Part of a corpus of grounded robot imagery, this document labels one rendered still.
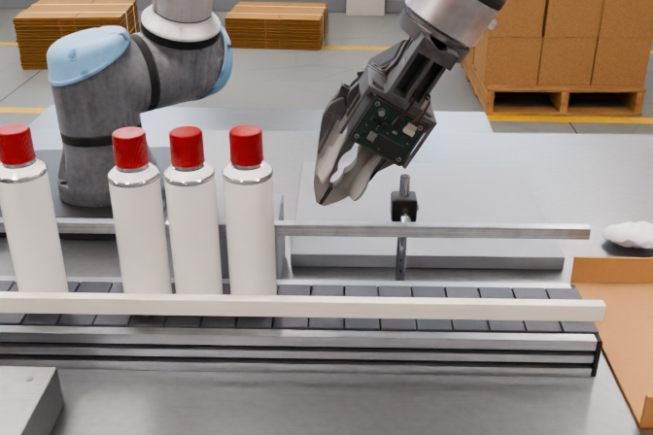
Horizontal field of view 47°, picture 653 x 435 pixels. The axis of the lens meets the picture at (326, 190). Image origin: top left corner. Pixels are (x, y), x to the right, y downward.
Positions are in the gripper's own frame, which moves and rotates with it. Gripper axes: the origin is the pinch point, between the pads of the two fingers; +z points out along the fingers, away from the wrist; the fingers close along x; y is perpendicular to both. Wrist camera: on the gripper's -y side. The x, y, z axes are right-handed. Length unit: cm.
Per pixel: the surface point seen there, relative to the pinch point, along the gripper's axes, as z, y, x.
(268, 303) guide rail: 12.3, 4.8, 0.3
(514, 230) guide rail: -4.9, -3.0, 20.9
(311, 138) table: 19, -61, 6
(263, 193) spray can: 2.9, 1.5, -5.6
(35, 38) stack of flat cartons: 165, -374, -117
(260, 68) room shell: 114, -379, 9
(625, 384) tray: 0.4, 7.4, 36.4
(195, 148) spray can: 2.0, 1.4, -13.7
